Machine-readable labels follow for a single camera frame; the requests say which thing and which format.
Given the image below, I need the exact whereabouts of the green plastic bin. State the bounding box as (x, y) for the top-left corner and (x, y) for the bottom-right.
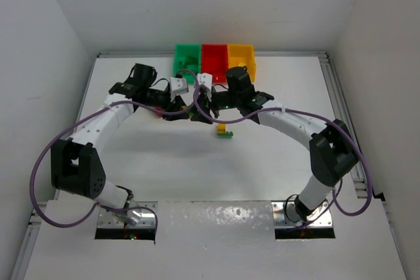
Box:
(173, 44), (201, 76)

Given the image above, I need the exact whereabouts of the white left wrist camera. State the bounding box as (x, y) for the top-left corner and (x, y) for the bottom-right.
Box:
(170, 77), (189, 96)

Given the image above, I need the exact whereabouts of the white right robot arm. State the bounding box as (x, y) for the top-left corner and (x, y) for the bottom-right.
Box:
(194, 66), (360, 222)

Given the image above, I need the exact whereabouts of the yellow green lego piece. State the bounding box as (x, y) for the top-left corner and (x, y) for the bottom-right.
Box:
(217, 123), (234, 138)

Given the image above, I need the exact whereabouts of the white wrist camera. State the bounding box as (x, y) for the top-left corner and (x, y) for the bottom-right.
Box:
(197, 73), (213, 91)
(170, 77), (189, 96)

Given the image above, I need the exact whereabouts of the lego brick tower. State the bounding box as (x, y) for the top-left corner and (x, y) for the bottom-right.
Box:
(155, 108), (163, 117)

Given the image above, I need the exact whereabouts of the yellow plastic bin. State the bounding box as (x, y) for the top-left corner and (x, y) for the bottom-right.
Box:
(227, 44), (257, 83)

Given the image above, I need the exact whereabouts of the green lego brick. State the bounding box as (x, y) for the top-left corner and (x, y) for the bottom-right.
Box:
(174, 56), (200, 73)

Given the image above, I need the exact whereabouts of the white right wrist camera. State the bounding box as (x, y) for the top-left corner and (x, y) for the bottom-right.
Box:
(197, 73), (213, 91)

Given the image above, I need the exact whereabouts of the metal base plate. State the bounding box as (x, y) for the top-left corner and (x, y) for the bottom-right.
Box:
(272, 200), (334, 228)
(97, 201), (158, 229)

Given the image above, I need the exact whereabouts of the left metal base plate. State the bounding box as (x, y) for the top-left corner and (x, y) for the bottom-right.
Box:
(97, 201), (158, 229)

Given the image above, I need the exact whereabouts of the aluminium frame rail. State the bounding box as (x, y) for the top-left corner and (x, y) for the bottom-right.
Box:
(319, 52), (368, 199)

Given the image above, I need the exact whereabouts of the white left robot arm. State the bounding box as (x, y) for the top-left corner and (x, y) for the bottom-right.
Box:
(51, 64), (188, 209)

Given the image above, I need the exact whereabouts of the red plastic bin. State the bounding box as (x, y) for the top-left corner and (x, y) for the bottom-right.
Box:
(201, 44), (228, 83)

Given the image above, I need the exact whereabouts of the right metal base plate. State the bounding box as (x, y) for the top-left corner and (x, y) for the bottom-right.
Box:
(272, 200), (334, 228)

